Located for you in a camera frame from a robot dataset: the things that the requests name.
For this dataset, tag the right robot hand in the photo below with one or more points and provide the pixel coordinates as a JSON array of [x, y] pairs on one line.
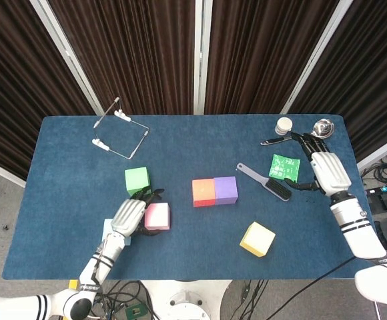
[[332, 173]]

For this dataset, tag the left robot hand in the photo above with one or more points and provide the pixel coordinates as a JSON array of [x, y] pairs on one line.
[[128, 216]]

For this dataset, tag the pink white cube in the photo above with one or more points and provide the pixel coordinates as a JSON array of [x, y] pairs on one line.
[[160, 216]]

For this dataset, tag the green cube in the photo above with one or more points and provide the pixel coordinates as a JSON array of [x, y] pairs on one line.
[[135, 178]]

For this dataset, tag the yellow cube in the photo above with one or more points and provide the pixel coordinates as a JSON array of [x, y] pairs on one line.
[[257, 238]]

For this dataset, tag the purple cube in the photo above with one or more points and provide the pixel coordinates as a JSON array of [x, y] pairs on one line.
[[226, 190]]

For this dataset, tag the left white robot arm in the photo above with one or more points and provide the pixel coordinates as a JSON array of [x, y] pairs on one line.
[[103, 260]]

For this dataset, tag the light blue cube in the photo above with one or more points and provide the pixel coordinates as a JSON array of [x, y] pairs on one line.
[[106, 228]]

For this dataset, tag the orange cube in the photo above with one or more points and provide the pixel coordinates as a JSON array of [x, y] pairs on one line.
[[203, 191]]

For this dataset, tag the green sachet packet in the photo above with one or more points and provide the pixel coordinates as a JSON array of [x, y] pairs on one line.
[[284, 167]]

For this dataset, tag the grey brush black bristles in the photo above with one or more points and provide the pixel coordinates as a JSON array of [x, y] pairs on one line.
[[278, 190]]

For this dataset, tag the black power strip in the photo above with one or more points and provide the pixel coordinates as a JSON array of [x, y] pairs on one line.
[[385, 197]]

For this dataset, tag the small white jar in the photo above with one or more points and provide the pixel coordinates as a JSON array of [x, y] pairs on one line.
[[284, 126]]

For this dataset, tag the blue fabric table mat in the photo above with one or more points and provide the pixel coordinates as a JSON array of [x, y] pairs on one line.
[[193, 246]]

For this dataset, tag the yellow floor tape strip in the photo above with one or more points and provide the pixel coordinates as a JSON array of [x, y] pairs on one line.
[[72, 284]]

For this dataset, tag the small green box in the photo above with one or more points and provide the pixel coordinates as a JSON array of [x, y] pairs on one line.
[[135, 311]]

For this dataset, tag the dark brown curtain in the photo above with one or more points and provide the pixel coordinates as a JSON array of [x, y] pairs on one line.
[[13, 83], [373, 66], [130, 50], [263, 50]]

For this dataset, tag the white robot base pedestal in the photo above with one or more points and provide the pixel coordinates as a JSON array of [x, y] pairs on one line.
[[185, 300]]

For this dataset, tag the white partition frame post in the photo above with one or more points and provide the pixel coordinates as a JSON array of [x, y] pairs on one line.
[[319, 50], [203, 50], [66, 50]]

